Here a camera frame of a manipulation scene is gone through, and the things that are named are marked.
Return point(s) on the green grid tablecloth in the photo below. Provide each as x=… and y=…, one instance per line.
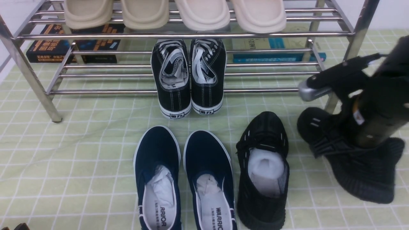
x=78, y=175

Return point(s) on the teal beige book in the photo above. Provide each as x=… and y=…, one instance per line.
x=271, y=57

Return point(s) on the navy slip-on shoe left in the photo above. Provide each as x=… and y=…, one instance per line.
x=156, y=166

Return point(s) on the navy slip-on shoe right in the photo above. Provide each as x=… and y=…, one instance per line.
x=208, y=167

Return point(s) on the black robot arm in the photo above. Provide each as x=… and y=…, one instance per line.
x=391, y=77

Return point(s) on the cream slipper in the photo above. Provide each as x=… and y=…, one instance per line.
x=260, y=16
x=204, y=15

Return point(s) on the black canvas sneaker right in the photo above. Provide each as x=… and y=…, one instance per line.
x=208, y=66

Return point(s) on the cream slipper far right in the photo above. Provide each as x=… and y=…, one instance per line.
x=260, y=16

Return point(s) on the silver metal shoe rack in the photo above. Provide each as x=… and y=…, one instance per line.
x=328, y=20

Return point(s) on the black canvas sneaker left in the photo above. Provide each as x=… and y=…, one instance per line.
x=170, y=68

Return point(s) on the beige slipper far left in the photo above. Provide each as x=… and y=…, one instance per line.
x=82, y=14

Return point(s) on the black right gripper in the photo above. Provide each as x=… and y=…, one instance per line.
x=373, y=119

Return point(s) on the navy slip-on shoe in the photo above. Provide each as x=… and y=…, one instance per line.
x=208, y=167
x=156, y=166

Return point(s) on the beige slipper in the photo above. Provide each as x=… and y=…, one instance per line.
x=82, y=14
x=145, y=14

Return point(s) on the black knit sneaker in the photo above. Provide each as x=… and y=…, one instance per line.
x=367, y=174
x=264, y=173

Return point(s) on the black canvas sneaker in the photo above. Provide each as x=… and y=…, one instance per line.
x=208, y=66
x=170, y=68

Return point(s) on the black orange book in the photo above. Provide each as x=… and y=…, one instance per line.
x=54, y=51

